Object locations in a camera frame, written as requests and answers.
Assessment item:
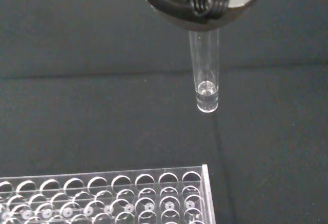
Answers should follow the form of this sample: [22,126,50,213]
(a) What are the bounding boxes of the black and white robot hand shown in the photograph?
[132,0,272,32]

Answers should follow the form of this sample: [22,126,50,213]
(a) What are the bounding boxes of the clear plastic test tube rack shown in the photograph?
[0,164,215,224]

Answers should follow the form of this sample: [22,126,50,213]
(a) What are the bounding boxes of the black bench cloth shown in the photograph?
[0,0,328,224]

